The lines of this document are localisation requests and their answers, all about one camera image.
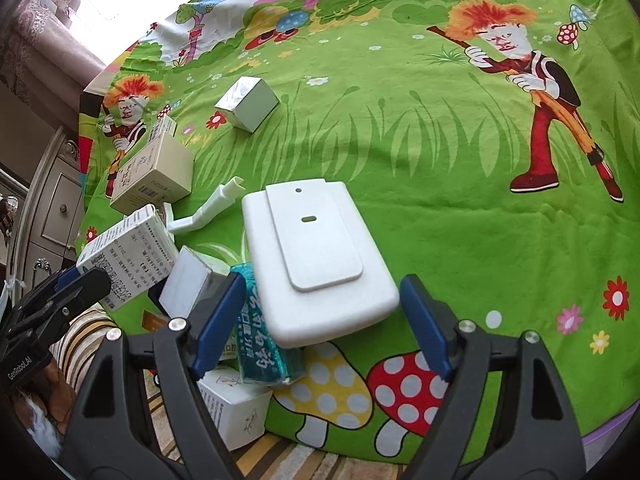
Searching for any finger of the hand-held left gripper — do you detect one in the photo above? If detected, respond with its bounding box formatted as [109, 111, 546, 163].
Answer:
[12, 266, 83, 318]
[7, 267, 112, 346]

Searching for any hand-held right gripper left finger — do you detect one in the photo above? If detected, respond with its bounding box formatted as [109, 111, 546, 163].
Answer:
[60, 271, 248, 480]

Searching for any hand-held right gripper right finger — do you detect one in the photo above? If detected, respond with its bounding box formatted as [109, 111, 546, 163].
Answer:
[400, 274, 588, 480]

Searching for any white plastic panel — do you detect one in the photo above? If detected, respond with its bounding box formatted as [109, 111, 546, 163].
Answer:
[241, 176, 401, 350]

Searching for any teal tissue packet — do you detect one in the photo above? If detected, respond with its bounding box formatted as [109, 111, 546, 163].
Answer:
[230, 262, 307, 387]

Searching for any small white grey box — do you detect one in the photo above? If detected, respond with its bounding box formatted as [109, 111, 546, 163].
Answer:
[157, 246, 227, 320]

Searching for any white box with black print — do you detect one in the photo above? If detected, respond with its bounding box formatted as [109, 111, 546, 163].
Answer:
[76, 203, 179, 311]

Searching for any striped cushion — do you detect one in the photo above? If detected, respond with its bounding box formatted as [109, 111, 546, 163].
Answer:
[45, 305, 416, 480]

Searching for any grey wooden cabinet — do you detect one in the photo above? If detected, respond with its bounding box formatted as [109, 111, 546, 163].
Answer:
[0, 125, 87, 281]

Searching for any white box with flower print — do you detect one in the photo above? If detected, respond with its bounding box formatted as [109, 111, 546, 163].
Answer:
[196, 366, 273, 452]

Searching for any white plastic pole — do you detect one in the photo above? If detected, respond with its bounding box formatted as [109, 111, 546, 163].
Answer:
[167, 175, 246, 234]

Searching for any beige cardboard box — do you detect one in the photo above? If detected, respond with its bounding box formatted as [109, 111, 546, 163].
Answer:
[109, 131, 195, 216]

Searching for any green cartoon printed blanket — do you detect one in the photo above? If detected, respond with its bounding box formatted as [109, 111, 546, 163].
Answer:
[75, 0, 640, 466]

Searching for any small white labelled box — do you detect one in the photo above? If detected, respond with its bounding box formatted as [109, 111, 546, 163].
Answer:
[147, 114, 179, 150]

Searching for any beige patterned curtain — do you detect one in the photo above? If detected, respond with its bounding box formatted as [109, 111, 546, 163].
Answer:
[0, 0, 110, 92]

